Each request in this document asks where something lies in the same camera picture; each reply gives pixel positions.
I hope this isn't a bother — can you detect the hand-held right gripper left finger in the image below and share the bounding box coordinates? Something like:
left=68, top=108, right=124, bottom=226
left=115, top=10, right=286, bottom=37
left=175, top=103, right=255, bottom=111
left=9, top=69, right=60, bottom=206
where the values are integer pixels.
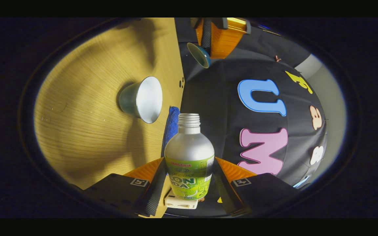
left=84, top=157, right=168, bottom=217

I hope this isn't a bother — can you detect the silver green-label water bottle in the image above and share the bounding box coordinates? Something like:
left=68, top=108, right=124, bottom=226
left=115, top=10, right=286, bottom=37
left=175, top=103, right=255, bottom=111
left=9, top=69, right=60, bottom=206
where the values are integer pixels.
left=164, top=113, right=215, bottom=201

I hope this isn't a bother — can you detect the teal ceramic teacup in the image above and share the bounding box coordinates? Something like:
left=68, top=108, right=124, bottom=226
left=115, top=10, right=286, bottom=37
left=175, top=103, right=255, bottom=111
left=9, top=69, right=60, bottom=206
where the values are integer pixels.
left=118, top=76, right=163, bottom=124

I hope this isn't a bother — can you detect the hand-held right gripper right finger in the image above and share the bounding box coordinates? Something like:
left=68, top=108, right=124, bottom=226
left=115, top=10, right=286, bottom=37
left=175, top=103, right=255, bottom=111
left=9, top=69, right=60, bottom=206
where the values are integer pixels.
left=213, top=157, right=299, bottom=215

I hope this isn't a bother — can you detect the white toaster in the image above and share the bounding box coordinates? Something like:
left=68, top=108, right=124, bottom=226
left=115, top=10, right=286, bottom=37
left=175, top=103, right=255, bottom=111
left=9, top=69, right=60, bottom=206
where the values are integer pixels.
left=164, top=190, right=199, bottom=209

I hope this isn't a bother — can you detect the teal teacup lid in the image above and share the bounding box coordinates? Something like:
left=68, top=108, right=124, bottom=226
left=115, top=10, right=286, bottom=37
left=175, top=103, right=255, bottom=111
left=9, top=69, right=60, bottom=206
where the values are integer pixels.
left=187, top=42, right=211, bottom=69

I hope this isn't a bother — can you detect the blue folded towel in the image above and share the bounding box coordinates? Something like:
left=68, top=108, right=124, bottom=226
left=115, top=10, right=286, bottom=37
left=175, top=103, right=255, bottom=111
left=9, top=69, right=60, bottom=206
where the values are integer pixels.
left=161, top=106, right=180, bottom=158

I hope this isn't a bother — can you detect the black backdrop cloth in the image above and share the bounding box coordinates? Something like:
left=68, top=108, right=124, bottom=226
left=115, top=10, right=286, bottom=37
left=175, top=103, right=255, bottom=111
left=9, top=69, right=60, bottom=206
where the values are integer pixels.
left=174, top=18, right=328, bottom=217

